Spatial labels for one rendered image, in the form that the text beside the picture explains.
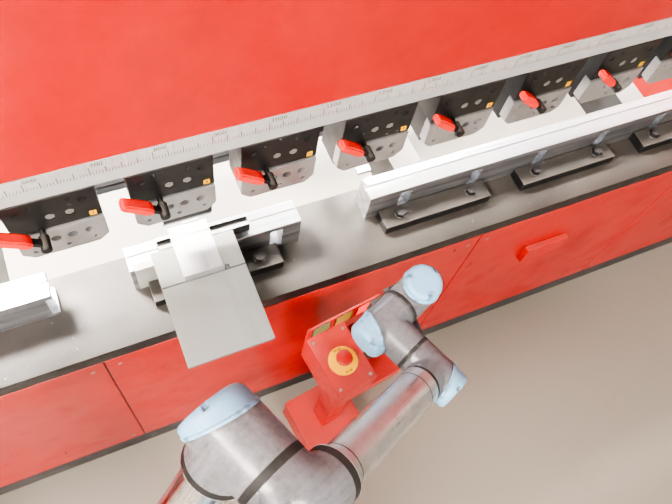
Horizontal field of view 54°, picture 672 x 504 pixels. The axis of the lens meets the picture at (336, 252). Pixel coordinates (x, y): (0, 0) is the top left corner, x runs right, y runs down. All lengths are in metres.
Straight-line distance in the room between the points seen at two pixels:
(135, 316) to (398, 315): 0.60
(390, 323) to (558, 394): 1.48
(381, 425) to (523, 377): 1.56
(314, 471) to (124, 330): 0.70
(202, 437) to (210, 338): 0.43
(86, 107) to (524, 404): 1.95
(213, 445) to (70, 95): 0.51
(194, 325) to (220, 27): 0.64
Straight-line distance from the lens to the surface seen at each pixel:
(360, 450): 1.01
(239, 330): 1.35
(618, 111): 1.97
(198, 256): 1.42
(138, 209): 1.15
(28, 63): 0.92
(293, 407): 2.22
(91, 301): 1.54
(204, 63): 0.98
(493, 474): 2.44
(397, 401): 1.09
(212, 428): 0.93
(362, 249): 1.59
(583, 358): 2.70
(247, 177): 1.17
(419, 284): 1.22
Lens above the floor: 2.26
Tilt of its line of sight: 62 degrees down
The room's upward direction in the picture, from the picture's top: 16 degrees clockwise
